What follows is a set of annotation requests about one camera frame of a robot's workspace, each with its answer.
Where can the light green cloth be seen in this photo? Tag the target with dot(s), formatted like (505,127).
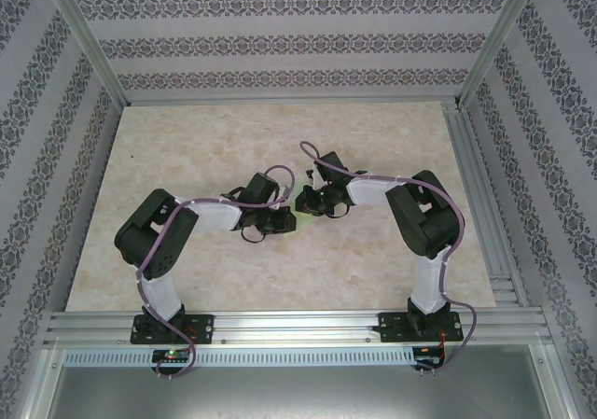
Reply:
(308,187)

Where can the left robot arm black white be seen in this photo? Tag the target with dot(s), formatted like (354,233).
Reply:
(214,213)

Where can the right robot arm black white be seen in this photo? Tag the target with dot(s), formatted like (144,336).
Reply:
(373,190)

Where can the grey metal shelf panel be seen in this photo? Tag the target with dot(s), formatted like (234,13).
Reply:
(298,395)

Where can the aluminium mounting rail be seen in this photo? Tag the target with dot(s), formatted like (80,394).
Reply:
(298,328)

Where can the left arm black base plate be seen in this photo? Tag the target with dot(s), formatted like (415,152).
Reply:
(203,328)

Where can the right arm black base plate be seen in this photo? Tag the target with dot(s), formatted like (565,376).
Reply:
(392,328)

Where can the aluminium side rail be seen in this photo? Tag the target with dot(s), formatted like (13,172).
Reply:
(485,213)

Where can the aluminium frame post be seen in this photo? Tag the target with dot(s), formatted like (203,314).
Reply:
(84,41)
(501,36)

